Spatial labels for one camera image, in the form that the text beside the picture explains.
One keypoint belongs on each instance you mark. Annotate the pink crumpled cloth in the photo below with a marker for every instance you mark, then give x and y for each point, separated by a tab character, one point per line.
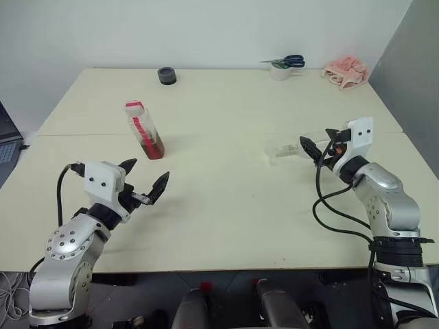
348	72

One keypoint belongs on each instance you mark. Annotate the black laptop plug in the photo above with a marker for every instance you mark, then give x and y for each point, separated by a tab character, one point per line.
24	146

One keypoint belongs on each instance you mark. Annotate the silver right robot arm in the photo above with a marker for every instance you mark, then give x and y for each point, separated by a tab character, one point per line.
387	192

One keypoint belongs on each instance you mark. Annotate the black round tape roll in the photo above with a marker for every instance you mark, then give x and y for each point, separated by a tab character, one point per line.
167	76

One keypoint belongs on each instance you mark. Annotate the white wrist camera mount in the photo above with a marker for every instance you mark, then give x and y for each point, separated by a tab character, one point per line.
361	137
101	180

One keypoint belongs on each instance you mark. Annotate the clear wine glass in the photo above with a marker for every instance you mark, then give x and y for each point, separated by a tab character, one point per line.
281	150

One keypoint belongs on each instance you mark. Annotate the dark grey laptop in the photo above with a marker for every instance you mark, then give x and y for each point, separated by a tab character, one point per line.
7	150

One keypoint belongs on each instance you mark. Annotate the white round tape roll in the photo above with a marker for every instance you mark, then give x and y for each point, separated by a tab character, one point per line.
279	73

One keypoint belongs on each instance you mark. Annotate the small red knob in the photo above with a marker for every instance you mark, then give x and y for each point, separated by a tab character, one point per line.
205	286

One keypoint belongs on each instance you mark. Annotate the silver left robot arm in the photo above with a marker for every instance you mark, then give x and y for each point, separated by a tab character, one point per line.
65	240

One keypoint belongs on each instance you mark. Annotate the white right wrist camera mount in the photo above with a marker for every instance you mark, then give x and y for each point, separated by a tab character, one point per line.
361	137

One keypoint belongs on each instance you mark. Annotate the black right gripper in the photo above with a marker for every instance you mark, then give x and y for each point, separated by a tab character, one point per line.
334	156

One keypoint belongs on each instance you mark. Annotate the dark grey rounded shape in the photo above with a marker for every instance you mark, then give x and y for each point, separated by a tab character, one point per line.
190	312
278	308

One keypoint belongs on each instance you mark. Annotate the plastic bottle with red liquid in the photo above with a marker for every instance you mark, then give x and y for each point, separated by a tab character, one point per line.
152	147

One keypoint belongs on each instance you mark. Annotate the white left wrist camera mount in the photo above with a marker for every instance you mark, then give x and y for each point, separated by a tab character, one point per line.
101	180

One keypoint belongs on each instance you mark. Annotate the grey partition panel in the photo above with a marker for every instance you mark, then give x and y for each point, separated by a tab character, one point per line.
408	79

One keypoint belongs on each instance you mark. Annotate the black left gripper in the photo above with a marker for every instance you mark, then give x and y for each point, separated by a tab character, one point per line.
127	198

